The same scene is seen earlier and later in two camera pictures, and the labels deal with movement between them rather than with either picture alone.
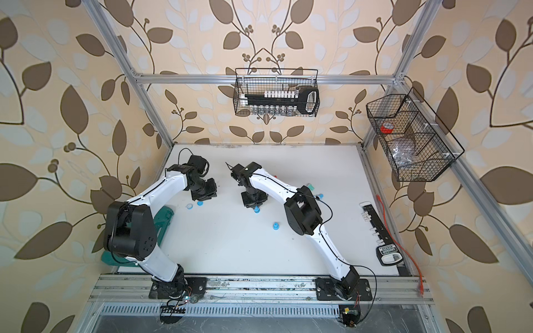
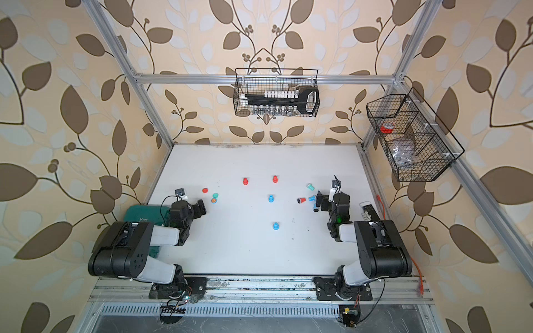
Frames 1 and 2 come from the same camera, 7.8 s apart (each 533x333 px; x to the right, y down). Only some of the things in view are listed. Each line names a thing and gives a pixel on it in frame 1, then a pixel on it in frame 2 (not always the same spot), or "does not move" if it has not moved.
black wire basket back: x=276 y=91 does not move
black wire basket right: x=418 y=145 does not move
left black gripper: x=212 y=191 to x=196 y=214
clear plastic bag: x=403 y=152 does not move
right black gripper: x=248 y=203 to x=324 y=200
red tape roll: x=387 y=127 does not move
